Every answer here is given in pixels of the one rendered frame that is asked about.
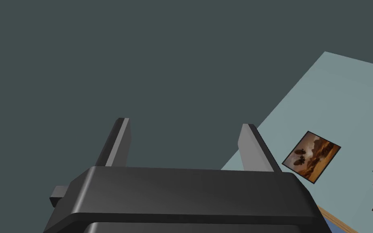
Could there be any framed orange landscape picture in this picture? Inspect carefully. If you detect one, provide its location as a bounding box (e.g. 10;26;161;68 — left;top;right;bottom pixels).
282;130;342;185

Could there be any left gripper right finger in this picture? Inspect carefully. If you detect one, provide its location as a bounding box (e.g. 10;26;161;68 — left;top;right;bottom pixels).
237;123;282;173

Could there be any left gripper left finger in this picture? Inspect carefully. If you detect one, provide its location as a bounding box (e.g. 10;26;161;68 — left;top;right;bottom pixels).
95;118;132;168

